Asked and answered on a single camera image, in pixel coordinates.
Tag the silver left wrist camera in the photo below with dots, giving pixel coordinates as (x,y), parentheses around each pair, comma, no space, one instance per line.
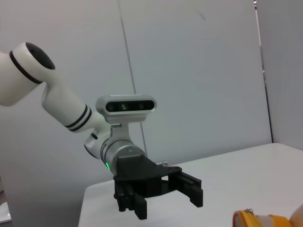
(129,106)

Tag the beige orange food bag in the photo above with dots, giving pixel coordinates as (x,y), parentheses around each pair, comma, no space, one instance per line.
(267,221)

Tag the metal zipper pull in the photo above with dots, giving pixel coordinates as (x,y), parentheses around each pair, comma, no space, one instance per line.
(249,210)

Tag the white plastic object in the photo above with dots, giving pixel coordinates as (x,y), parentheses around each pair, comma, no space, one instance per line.
(4,211)

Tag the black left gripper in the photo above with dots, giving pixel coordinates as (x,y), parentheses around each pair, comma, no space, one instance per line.
(139,172)

